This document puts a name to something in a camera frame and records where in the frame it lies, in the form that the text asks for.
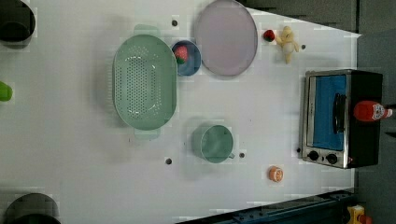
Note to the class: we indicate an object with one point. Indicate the blue small bowl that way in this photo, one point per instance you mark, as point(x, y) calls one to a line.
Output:
point(193, 64)

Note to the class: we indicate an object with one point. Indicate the yellow red clamp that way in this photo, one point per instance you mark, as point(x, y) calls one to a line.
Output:
point(358, 216)

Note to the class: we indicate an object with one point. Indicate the orange slice toy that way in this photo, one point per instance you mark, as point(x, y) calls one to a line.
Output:
point(276, 174)

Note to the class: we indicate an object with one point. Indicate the green marker tube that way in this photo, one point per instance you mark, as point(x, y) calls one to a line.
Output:
point(6, 92)

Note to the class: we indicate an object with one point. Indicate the black round base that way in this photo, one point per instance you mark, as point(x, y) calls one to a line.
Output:
point(33, 208)

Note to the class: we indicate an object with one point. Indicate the black toaster oven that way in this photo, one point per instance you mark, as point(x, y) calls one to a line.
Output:
point(332, 136)

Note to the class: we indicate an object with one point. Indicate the black cylinder cup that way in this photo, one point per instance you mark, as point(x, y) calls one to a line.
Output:
point(17, 21)

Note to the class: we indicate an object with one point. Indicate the yellow peeled banana toy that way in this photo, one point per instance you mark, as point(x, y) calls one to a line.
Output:
point(287, 43)

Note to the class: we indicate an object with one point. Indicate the red ketchup bottle plush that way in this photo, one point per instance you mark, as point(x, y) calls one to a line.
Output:
point(370, 111)

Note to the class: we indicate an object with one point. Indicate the lilac round plate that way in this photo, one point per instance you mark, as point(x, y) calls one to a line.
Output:
point(227, 37)

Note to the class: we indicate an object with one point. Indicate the green perforated colander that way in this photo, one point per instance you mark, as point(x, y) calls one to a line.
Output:
point(144, 77)

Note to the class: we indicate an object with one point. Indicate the small red fruit toy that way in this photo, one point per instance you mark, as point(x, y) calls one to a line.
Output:
point(269, 35)

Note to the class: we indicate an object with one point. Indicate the red strawberry toy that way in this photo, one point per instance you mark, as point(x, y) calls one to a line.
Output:
point(181, 54)

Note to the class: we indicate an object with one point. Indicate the green mug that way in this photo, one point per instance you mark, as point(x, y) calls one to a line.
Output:
point(212, 143)

